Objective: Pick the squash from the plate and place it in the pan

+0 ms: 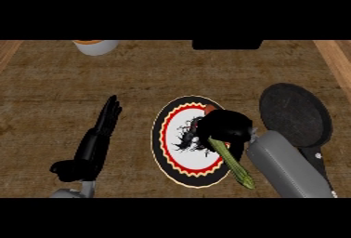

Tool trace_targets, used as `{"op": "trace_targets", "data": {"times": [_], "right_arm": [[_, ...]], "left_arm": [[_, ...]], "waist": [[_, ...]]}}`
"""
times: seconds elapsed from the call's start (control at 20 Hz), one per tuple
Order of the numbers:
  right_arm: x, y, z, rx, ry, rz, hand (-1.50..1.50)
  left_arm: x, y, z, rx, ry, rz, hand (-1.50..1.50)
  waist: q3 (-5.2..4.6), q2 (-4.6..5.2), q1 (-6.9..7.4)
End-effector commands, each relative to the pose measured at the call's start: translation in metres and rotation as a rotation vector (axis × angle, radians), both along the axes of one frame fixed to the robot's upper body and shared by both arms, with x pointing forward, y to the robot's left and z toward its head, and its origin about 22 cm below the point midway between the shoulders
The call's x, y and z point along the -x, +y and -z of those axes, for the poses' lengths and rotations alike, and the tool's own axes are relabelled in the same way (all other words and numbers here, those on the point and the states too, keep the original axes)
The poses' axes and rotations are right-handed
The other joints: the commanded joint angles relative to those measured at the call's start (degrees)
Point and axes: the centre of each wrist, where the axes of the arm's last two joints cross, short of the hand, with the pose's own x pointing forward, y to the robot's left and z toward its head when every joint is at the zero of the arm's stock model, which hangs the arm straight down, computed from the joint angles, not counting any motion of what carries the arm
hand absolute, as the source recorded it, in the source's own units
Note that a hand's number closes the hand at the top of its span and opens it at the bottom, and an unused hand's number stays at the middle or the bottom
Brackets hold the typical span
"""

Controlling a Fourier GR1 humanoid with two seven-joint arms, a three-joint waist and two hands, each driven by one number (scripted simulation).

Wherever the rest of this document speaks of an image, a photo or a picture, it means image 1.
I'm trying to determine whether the green orange squash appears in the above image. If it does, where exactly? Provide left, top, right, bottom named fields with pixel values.
left=204, top=103, right=258, bottom=191

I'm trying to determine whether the white cup with orange rim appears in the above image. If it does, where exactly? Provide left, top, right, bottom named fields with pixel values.
left=71, top=40, right=121, bottom=57

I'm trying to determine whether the black frying pan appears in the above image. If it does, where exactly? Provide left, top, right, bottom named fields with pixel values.
left=258, top=82, right=338, bottom=192

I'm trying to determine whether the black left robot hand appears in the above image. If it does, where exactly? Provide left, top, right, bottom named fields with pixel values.
left=49, top=94, right=124, bottom=183

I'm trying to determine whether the black red white patterned plate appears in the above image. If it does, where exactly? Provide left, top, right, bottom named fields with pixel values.
left=149, top=95, right=236, bottom=190

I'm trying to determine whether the black box-shaped appliance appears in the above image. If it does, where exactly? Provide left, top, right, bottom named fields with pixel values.
left=190, top=40, right=264, bottom=51

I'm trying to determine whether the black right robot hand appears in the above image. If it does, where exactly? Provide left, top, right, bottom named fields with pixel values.
left=195, top=109, right=255, bottom=162

